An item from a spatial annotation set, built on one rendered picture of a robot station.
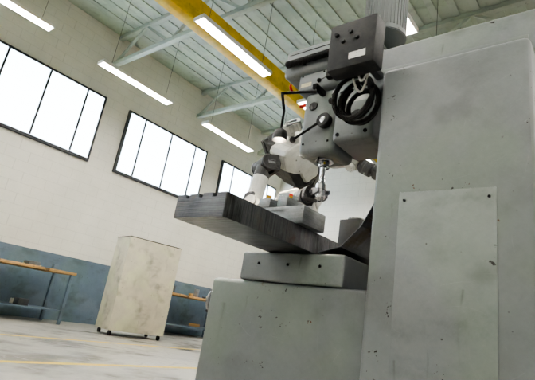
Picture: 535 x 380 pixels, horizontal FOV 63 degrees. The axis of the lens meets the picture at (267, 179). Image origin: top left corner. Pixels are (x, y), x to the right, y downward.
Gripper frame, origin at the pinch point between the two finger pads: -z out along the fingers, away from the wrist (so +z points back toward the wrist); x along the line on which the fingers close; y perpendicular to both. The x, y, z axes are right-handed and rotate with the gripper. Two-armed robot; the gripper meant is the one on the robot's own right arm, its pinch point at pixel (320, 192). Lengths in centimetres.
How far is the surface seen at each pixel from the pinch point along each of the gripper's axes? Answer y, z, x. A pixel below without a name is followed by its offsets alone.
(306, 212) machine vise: 18.3, -25.4, -20.4
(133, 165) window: -224, 826, 11
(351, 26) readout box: -54, -42, -21
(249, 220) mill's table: 29, -34, -46
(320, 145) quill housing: -18.4, -7.4, -7.6
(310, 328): 59, -19, -9
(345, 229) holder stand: 9.7, 13.7, 25.2
